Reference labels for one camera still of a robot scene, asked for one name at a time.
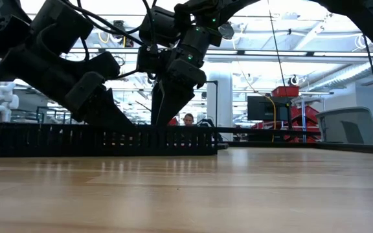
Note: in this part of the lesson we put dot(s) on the long ceiling light strip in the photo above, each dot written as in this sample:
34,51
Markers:
303,52

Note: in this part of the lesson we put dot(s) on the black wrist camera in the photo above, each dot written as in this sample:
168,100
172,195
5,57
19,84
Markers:
104,66
151,59

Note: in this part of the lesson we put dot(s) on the red shelf rack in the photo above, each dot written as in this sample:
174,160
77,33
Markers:
308,115

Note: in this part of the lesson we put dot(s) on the white column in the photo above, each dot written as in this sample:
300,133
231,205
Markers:
220,103

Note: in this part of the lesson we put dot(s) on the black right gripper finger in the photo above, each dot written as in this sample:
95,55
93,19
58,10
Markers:
156,106
180,94

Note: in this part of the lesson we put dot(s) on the black monitor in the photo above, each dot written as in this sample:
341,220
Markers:
264,108

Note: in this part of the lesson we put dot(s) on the black gantry frame with camera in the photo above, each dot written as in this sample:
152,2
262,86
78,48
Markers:
217,97

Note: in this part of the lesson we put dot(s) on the red storage bin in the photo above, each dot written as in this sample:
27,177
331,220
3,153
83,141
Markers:
285,91

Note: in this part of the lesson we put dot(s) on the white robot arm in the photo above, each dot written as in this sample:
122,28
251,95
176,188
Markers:
3,100

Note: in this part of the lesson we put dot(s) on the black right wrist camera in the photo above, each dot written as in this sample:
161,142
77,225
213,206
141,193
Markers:
151,59

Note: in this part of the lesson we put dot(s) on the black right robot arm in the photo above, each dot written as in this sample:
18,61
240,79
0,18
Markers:
368,19

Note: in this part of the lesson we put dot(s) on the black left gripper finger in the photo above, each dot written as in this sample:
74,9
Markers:
99,106

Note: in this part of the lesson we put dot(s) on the black zip tie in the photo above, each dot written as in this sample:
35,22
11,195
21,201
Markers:
142,106

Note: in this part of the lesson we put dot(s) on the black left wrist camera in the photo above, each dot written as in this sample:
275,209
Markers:
104,66

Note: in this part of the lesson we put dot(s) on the black duct cover strip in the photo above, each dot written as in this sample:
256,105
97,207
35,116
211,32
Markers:
270,130

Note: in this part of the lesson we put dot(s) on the small white ringed ceiling reel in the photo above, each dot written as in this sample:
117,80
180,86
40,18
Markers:
294,80

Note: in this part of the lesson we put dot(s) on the person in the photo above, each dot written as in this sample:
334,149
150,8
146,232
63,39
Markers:
188,119

